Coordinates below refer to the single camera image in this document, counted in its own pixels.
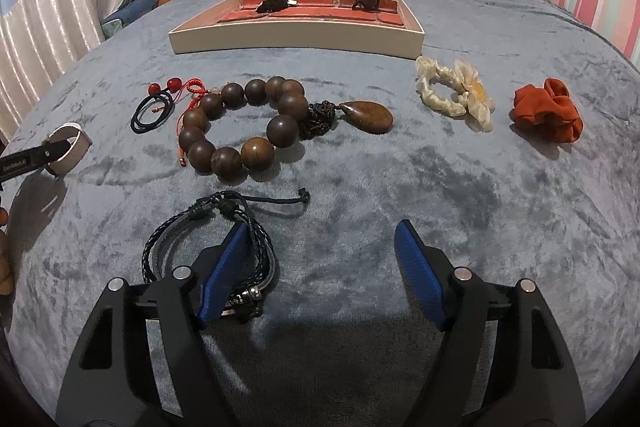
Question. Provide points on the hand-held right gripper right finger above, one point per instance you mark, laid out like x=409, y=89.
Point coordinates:
x=420, y=272

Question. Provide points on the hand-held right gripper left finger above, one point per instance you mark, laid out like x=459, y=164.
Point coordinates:
x=225, y=272

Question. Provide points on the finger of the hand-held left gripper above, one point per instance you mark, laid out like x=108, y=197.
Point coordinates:
x=30, y=158

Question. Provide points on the white bangle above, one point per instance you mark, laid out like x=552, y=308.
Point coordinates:
x=80, y=152

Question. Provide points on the cream satin scrunchie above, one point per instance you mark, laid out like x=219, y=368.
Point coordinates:
x=435, y=94

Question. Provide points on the orange scrunchie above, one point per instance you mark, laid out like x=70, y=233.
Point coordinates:
x=540, y=112

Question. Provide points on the white jewelry tray red lining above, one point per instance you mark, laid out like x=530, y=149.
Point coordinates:
x=300, y=39

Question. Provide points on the person's left hand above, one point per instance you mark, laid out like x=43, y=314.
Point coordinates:
x=3, y=257

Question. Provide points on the grey plush blanket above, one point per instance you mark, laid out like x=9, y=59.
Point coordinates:
x=375, y=167

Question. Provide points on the blue and white curtain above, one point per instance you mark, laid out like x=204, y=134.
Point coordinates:
x=50, y=32

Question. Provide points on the blue cloth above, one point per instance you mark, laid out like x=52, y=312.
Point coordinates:
x=130, y=12

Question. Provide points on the black hair clip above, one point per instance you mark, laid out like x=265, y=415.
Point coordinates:
x=272, y=5

